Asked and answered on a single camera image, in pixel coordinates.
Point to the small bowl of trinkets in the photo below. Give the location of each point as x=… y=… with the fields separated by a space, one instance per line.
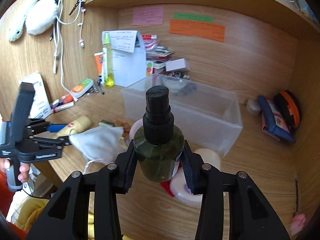
x=175 y=83

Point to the left hand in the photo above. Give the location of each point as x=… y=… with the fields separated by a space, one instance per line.
x=24 y=170

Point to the fruit sticker sheet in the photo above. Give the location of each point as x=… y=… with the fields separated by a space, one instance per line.
x=149 y=68

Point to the white drawstring pouch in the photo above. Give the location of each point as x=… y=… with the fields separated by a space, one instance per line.
x=100 y=144

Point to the white booklet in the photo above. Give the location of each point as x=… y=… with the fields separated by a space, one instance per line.
x=41 y=108

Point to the stack of small packets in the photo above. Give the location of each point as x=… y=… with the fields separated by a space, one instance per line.
x=156 y=53

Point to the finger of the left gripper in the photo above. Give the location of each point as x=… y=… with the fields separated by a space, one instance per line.
x=60 y=141
x=44 y=126

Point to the pink sticky note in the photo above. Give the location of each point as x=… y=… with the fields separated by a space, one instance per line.
x=148 y=15

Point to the white folded paper sheet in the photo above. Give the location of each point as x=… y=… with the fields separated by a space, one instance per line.
x=128 y=57

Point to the clear plastic storage bin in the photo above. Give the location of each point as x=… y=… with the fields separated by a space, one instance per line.
x=207 y=116

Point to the nail clippers and pen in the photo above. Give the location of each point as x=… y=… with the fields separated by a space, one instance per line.
x=96 y=88

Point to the red velvet pouch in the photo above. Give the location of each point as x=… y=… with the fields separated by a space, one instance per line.
x=166 y=187

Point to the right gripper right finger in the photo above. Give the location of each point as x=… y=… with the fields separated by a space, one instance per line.
x=251 y=216

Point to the dark green spray bottle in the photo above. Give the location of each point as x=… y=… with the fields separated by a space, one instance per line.
x=159 y=142

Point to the blue pouch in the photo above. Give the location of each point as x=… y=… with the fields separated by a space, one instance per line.
x=273 y=122

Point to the white tape roll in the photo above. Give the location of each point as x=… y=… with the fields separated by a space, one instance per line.
x=178 y=184

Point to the green sticky note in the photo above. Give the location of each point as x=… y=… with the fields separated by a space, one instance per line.
x=192 y=17

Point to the beige cream tube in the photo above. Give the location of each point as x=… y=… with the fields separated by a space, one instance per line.
x=79 y=125

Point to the black orange round case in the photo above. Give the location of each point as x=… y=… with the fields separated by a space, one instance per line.
x=289 y=107

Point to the orange tube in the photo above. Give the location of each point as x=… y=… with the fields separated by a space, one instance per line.
x=99 y=63

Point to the pink round case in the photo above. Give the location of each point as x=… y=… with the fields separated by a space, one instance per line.
x=134 y=128

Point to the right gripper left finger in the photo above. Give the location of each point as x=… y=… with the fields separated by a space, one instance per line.
x=66 y=214

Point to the orange sticky note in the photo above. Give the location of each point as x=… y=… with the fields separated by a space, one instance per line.
x=207 y=30

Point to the white green stamp block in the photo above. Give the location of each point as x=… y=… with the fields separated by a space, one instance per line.
x=106 y=123

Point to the small white box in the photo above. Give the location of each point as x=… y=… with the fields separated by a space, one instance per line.
x=181 y=65

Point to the small white round jar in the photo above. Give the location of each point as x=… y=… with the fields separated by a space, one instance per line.
x=253 y=107

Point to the white fluffy item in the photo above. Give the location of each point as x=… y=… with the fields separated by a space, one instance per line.
x=35 y=16

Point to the yellow spray bottle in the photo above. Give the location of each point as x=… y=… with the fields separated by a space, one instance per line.
x=107 y=71

